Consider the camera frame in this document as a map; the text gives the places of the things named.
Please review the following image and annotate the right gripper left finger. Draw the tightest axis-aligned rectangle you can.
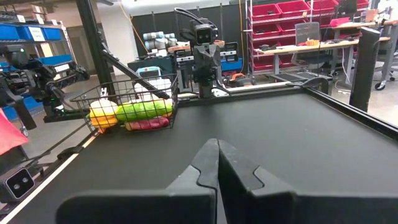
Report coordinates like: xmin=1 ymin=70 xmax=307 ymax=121
xmin=55 ymin=138 xmax=220 ymax=224

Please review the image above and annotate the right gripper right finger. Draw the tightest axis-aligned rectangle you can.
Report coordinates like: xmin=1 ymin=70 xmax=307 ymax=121
xmin=218 ymin=139 xmax=398 ymax=224

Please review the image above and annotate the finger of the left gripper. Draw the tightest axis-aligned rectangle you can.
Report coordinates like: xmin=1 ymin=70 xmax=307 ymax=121
xmin=194 ymin=46 xmax=208 ymax=80
xmin=207 ymin=45 xmax=221 ymax=80

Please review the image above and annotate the green cucumber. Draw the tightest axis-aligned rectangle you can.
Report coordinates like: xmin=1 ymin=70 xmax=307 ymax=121
xmin=115 ymin=98 xmax=174 ymax=123

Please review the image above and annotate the red chili pepper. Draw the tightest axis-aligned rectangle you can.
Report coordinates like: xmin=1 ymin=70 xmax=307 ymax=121
xmin=124 ymin=116 xmax=170 ymax=131

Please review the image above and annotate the yellow bell pepper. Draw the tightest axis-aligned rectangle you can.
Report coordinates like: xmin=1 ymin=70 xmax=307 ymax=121
xmin=89 ymin=98 xmax=119 ymax=124

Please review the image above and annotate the orange bell pepper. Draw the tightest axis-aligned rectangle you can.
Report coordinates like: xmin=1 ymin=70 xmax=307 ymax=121
xmin=90 ymin=121 xmax=118 ymax=134

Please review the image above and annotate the blue box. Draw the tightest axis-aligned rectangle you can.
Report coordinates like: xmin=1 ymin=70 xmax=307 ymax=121
xmin=220 ymin=57 xmax=244 ymax=72

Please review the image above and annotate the light blue device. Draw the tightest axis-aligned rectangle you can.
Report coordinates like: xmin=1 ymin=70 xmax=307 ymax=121
xmin=136 ymin=66 xmax=163 ymax=80

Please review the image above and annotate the red bin rack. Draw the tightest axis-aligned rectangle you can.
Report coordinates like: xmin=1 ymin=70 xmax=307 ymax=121
xmin=247 ymin=0 xmax=371 ymax=74

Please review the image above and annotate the grey office chair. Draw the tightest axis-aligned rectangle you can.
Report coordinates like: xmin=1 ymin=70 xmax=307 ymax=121
xmin=292 ymin=21 xmax=333 ymax=82

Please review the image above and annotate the wooden desk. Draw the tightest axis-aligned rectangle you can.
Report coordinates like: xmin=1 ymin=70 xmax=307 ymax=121
xmin=256 ymin=36 xmax=391 ymax=77

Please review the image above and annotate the black perforated column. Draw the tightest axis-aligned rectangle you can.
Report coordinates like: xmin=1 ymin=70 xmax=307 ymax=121
xmin=348 ymin=27 xmax=382 ymax=113

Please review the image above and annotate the black robot equipment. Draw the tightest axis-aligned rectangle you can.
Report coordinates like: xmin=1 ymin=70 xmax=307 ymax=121
xmin=0 ymin=43 xmax=91 ymax=130

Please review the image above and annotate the red cloth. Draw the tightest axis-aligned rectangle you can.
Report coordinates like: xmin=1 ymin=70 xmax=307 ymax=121
xmin=0 ymin=108 xmax=30 ymax=156

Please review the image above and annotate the blue bin shelf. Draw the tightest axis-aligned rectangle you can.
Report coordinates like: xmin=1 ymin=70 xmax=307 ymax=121
xmin=0 ymin=21 xmax=74 ymax=68

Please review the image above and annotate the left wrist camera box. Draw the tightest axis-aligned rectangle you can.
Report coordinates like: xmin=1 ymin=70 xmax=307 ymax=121
xmin=193 ymin=24 xmax=219 ymax=47

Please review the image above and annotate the black table frame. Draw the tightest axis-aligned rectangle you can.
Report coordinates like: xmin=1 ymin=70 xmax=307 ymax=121
xmin=43 ymin=0 xmax=398 ymax=141

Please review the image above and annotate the black wire basket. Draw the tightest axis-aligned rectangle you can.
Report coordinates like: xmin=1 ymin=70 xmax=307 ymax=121
xmin=70 ymin=73 xmax=180 ymax=134

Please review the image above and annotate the grey stereo camera box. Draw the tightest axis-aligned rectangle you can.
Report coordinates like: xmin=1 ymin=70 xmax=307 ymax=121
xmin=0 ymin=167 xmax=35 ymax=205

